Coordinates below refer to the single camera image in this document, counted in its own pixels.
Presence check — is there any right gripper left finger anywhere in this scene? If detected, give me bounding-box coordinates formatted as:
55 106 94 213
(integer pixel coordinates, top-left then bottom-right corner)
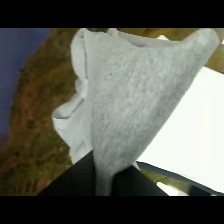
36 149 98 197

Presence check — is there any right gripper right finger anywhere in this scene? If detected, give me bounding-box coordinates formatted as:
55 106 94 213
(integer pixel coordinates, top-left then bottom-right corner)
112 165 170 197

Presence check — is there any grey garment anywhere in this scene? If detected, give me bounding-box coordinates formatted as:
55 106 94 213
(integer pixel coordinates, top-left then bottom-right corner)
51 27 221 197

